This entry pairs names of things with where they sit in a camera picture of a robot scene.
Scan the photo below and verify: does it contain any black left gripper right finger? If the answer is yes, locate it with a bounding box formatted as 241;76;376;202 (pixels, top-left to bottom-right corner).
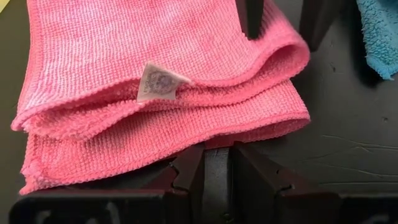
231;141;295;224

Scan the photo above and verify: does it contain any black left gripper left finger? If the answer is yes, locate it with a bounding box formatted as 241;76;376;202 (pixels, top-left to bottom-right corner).
169;142;206;224

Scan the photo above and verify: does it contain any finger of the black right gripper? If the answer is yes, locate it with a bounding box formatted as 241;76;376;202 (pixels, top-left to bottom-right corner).
235;0;264;40
298;0;343;52

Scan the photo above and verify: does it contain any teal microfiber towel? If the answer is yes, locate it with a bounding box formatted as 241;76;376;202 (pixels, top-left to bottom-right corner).
356;0;398;81

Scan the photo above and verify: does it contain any pink microfiber towel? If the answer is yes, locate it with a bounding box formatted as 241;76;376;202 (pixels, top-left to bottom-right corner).
11;0;312;195

